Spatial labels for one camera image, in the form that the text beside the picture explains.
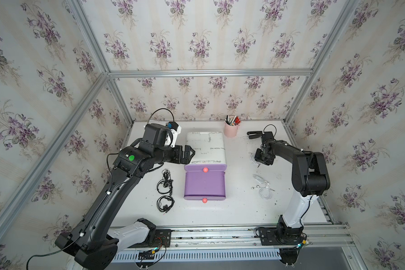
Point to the purple top drawer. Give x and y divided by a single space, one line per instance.
205 167

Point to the white drawer cabinet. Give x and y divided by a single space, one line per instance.
209 147

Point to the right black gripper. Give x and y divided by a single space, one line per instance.
257 158

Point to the black earphones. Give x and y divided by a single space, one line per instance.
165 203
165 185

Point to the black earphones upper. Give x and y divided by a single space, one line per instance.
165 185

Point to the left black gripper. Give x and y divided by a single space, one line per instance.
178 158

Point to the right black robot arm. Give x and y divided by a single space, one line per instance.
309 178

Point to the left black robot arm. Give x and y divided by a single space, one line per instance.
91 242

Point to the purple drawer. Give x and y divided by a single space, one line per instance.
205 186
205 167

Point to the pink pen holder cup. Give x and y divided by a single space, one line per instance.
232 124

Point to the black earphones lower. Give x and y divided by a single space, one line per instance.
165 203

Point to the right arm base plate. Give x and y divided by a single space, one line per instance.
281 236

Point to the aluminium mounting rail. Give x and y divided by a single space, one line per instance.
242 237

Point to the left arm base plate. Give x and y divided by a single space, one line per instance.
156 239

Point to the black stapler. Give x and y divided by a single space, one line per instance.
254 134

